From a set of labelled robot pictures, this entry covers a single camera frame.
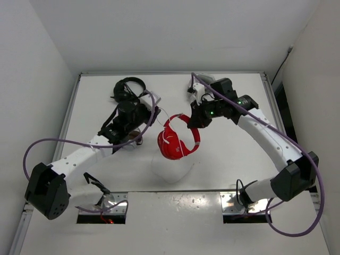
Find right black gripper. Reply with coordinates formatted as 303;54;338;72
188;97;223;129

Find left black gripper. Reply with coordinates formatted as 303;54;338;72
125;97;160;133

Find white headphone cable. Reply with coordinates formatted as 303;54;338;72
155;107;197;160

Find red headphones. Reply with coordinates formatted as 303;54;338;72
157;114;201;160

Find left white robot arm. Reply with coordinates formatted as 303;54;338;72
24;95;160;220

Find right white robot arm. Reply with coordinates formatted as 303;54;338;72
187;77;319;207

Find brown silver headphones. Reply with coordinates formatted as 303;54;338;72
116;127;143;150

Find black headphones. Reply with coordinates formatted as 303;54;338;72
111;77;146;103

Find grey white headphones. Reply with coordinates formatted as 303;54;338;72
197;73;216;84

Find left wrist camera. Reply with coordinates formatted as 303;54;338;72
140;91;161;111

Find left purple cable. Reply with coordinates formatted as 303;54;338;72
22;92;129;215

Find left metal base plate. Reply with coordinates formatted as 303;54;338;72
76;192;129;217

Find metal base plate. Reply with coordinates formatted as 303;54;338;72
76;192;129;217
220;191;269;216

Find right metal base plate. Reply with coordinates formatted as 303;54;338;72
220;191;269;216

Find black wall cable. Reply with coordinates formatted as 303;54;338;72
271;46;293;86

